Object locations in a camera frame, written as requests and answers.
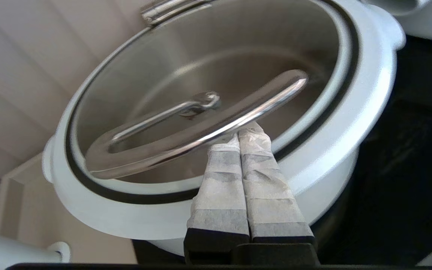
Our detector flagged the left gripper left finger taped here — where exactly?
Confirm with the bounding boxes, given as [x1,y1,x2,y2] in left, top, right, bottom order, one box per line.
[184,134,252,263]

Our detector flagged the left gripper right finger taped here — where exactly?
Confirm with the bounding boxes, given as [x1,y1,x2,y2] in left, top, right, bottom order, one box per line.
[238,122,318,250]

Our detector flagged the white-rimmed glass pot lid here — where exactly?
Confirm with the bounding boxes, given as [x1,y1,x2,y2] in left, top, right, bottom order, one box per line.
[43,0,407,240]

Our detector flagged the white pot with steel rim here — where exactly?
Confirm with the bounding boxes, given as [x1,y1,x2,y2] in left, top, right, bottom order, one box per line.
[133,148,360,259]

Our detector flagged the large black glass cooktop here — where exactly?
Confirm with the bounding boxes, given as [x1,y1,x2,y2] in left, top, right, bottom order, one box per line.
[132,34,432,267]

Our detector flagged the white round pole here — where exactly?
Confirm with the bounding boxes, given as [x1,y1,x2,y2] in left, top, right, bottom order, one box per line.
[0,229,70,270]

